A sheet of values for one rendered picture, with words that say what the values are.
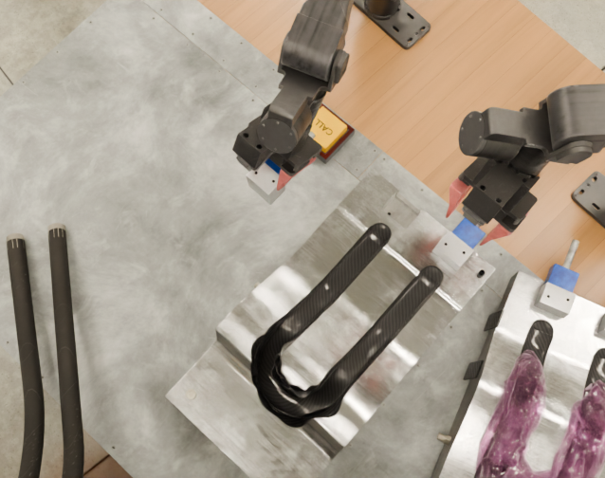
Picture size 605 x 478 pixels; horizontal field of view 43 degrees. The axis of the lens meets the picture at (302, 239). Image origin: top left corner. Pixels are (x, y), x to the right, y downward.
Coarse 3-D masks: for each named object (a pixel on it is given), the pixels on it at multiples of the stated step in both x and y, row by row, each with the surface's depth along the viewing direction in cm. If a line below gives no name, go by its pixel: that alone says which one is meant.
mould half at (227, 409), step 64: (384, 192) 127; (320, 256) 125; (384, 256) 124; (256, 320) 117; (320, 320) 120; (448, 320) 122; (192, 384) 122; (384, 384) 117; (256, 448) 119; (320, 448) 119
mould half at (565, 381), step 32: (512, 288) 126; (512, 320) 125; (544, 320) 125; (576, 320) 125; (512, 352) 122; (576, 352) 123; (480, 384) 118; (576, 384) 121; (480, 416) 117; (544, 416) 116; (448, 448) 120; (544, 448) 115
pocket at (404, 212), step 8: (392, 200) 130; (400, 200) 129; (384, 208) 129; (392, 208) 129; (400, 208) 129; (408, 208) 129; (416, 208) 128; (392, 216) 129; (400, 216) 129; (408, 216) 129; (416, 216) 129; (400, 224) 128; (408, 224) 128
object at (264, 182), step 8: (312, 136) 125; (264, 168) 121; (272, 168) 123; (280, 168) 123; (248, 176) 121; (256, 176) 121; (264, 176) 121; (272, 176) 121; (248, 184) 125; (256, 184) 121; (264, 184) 121; (272, 184) 121; (256, 192) 125; (264, 192) 121; (272, 192) 121; (280, 192) 124; (272, 200) 124
